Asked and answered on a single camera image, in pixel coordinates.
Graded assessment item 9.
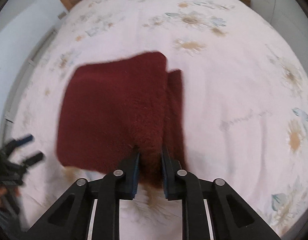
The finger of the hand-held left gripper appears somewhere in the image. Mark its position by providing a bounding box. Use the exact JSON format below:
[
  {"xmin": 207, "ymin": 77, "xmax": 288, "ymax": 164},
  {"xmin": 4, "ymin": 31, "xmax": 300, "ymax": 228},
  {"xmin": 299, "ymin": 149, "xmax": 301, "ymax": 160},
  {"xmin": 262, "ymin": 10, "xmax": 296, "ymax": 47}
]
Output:
[
  {"xmin": 4, "ymin": 134, "xmax": 34, "ymax": 153},
  {"xmin": 17, "ymin": 152, "xmax": 45, "ymax": 174}
]

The person's left hand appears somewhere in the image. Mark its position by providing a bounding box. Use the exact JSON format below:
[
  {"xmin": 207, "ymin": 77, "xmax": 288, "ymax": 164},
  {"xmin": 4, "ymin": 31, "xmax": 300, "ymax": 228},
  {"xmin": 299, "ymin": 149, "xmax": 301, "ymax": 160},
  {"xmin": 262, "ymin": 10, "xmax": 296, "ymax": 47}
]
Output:
[{"xmin": 0, "ymin": 186, "xmax": 21, "ymax": 209}]

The floral white bed sheet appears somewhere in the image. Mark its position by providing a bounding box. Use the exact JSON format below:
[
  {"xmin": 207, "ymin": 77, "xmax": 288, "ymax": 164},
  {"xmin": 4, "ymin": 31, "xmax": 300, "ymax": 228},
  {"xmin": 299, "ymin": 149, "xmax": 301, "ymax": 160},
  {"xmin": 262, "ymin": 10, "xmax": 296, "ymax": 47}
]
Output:
[{"xmin": 0, "ymin": 0, "xmax": 308, "ymax": 240}]

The dark red knitted sweater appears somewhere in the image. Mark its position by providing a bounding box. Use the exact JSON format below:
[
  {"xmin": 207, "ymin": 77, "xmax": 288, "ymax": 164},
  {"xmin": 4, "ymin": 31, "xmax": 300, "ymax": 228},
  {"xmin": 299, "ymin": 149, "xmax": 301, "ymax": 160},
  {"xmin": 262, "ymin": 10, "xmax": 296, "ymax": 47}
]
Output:
[{"xmin": 55, "ymin": 51, "xmax": 188, "ymax": 189}]

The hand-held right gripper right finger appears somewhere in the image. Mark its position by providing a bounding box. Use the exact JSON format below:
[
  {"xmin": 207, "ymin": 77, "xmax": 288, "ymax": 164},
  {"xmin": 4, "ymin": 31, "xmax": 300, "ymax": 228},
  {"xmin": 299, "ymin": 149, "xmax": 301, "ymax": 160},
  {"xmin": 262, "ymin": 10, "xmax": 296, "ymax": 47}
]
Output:
[{"xmin": 161, "ymin": 146, "xmax": 281, "ymax": 240}]

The white wardrobe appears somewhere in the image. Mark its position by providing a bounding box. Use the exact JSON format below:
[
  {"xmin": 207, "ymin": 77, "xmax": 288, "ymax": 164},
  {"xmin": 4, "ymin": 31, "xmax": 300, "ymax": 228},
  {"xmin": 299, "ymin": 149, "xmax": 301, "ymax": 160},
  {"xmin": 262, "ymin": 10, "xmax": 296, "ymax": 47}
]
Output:
[{"xmin": 248, "ymin": 0, "xmax": 308, "ymax": 32}]

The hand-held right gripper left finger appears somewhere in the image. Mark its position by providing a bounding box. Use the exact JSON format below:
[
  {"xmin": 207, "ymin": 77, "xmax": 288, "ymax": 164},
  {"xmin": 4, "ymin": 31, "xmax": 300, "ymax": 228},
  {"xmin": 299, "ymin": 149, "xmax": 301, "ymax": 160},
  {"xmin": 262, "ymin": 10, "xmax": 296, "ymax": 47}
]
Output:
[{"xmin": 26, "ymin": 151, "xmax": 141, "ymax": 240}]

